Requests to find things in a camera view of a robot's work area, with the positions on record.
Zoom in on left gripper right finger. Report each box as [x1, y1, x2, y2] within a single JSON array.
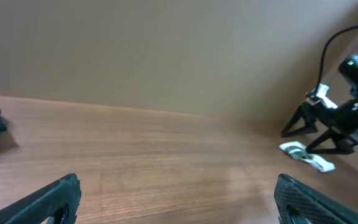
[[274, 174, 358, 224]]

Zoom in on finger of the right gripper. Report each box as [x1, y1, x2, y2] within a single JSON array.
[[306, 129, 355, 155], [281, 104, 318, 138]]

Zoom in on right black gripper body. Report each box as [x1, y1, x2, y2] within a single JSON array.
[[304, 92, 358, 146]]

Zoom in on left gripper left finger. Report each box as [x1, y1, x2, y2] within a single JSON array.
[[0, 173, 81, 224]]

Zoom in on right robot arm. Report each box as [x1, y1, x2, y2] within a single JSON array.
[[281, 53, 358, 155]]

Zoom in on white olive tan folded garment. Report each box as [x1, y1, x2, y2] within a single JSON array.
[[279, 141, 336, 173]]

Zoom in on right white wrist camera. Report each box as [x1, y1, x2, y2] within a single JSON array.
[[305, 83, 338, 109]]

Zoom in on right black cable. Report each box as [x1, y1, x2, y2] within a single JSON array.
[[314, 22, 358, 94]]

